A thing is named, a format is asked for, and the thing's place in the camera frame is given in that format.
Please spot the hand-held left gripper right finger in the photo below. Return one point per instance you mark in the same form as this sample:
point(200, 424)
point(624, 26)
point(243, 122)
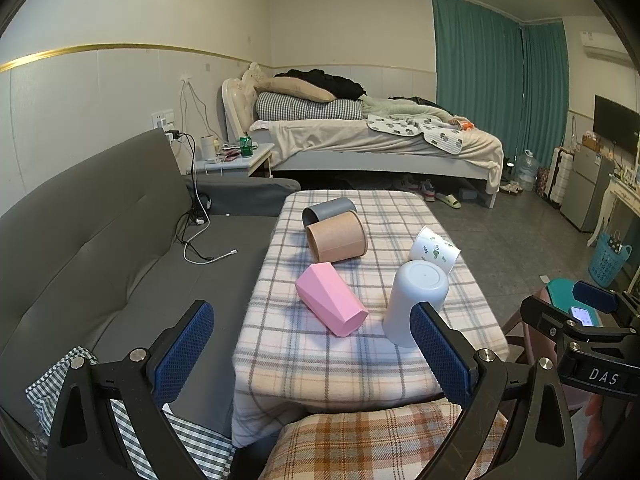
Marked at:
point(440, 355)

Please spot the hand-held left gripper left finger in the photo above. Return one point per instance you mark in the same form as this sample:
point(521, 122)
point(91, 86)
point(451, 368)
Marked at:
point(184, 357)

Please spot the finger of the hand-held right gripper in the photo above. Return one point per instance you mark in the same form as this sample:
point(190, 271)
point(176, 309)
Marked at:
point(594, 296)
point(547, 317)

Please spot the pale blue cup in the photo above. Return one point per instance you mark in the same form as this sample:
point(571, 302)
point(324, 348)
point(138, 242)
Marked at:
point(410, 300)

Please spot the white printed cup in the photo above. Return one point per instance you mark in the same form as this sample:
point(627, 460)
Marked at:
point(435, 252)

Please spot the pink faceted cup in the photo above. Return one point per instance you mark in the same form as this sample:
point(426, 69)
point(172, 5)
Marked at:
point(325, 295)

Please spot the brown cup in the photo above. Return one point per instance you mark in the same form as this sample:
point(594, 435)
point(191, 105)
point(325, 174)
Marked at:
point(340, 240)

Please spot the grey cup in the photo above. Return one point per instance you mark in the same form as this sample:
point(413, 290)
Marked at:
point(336, 208)

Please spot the smartphone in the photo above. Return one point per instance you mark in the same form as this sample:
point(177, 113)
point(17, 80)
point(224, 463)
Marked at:
point(582, 316)

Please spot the teal stool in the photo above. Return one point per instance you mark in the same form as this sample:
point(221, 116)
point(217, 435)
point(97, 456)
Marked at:
point(560, 292)

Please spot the blue laundry basket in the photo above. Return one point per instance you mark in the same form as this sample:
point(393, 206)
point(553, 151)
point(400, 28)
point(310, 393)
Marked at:
point(607, 262)

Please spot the green checked cloth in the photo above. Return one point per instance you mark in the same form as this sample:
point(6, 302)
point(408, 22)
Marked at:
point(200, 452)

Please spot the white dresser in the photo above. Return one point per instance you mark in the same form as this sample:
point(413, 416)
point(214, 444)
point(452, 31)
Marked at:
point(620, 197)

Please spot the grey fridge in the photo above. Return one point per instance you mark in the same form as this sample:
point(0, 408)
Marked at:
point(585, 190)

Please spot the checked tablecloth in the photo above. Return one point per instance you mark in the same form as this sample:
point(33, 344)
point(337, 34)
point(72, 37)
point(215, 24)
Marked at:
point(325, 365)

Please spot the orange plaid cushion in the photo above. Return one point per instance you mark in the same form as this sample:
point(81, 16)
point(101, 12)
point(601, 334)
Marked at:
point(350, 445)

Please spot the large water bottle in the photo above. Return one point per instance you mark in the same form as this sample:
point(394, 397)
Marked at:
point(526, 172)

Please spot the grey sofa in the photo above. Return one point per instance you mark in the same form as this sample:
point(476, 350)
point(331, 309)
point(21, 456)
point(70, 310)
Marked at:
point(100, 240)

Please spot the green slipper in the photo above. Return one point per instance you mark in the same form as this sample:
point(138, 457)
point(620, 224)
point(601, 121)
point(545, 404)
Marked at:
point(448, 201)

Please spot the grey sneaker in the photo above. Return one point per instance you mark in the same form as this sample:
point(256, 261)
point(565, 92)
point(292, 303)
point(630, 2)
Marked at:
point(427, 190)

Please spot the black television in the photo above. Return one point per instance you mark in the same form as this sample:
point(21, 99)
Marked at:
point(615, 120)

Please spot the white nightstand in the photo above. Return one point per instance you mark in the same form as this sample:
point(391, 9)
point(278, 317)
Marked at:
point(250, 158)

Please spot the white mug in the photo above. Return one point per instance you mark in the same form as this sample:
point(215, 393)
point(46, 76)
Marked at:
point(208, 149)

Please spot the green drink can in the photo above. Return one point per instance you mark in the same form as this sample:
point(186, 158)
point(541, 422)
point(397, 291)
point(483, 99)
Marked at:
point(246, 147)

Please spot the leaf print quilt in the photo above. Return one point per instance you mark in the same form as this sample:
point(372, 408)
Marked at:
point(400, 125)

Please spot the white bed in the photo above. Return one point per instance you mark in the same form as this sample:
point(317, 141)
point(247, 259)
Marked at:
point(350, 137)

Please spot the white air conditioner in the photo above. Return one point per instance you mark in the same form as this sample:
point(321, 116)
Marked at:
point(600, 46)

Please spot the pale green blanket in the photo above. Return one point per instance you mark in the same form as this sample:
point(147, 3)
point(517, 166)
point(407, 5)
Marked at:
point(395, 107)

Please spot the teal curtain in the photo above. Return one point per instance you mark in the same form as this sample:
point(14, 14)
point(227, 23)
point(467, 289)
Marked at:
point(475, 60)

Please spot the checked pillow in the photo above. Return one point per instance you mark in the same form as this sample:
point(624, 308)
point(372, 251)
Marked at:
point(300, 107)

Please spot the black clothing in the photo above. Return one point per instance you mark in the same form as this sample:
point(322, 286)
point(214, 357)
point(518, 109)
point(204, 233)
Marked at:
point(340, 82)

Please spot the beige pillow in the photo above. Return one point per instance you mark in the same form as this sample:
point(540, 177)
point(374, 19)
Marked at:
point(300, 87)

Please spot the wall socket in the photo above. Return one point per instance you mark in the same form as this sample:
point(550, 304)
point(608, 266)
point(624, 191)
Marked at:
point(162, 119)

